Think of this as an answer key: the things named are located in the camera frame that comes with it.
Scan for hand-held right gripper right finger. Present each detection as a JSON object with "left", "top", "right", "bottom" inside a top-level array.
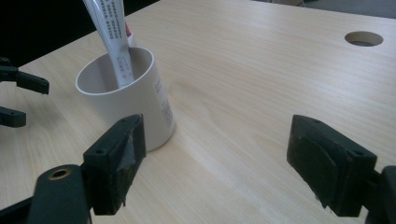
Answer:
[{"left": 286, "top": 114, "right": 379, "bottom": 218}]

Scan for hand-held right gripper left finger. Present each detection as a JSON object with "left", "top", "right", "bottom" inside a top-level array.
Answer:
[{"left": 82, "top": 113, "right": 148, "bottom": 217}]

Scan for white cup with handle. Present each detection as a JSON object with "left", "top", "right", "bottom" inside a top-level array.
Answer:
[{"left": 75, "top": 31, "right": 177, "bottom": 153}]

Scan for white toothpaste tube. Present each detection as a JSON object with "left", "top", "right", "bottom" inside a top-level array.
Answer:
[{"left": 81, "top": 0, "right": 135, "bottom": 90}]

